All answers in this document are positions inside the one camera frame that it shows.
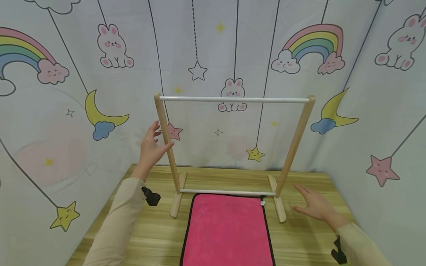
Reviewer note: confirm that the person's right hand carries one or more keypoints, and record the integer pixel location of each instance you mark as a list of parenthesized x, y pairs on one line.
[(321, 208)]

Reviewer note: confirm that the person's left fingers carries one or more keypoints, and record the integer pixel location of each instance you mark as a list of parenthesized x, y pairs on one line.
[(155, 130)]

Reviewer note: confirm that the person's left forearm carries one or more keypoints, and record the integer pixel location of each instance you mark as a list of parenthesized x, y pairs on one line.
[(116, 225)]

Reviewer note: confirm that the person's right forearm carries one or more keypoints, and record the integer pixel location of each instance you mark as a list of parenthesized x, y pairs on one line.
[(362, 247)]

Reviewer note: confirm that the person's right thumb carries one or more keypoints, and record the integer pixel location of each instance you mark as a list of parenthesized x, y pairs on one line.
[(300, 210)]

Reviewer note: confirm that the person's right fingers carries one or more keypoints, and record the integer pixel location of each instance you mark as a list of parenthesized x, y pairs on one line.
[(305, 194)]

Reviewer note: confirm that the wooden drying rack white rails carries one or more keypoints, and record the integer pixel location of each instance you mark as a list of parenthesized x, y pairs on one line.
[(233, 99)]

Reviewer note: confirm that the person's left thumb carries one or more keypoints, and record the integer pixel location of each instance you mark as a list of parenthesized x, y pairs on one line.
[(165, 148)]

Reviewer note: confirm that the person's left hand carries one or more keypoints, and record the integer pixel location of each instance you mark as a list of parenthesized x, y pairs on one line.
[(150, 151)]

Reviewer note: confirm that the pink towel black trim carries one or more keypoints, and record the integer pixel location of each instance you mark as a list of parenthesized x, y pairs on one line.
[(228, 232)]

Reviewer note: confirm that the black wrist band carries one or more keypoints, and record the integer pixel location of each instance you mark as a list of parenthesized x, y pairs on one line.
[(339, 253), (151, 197)]

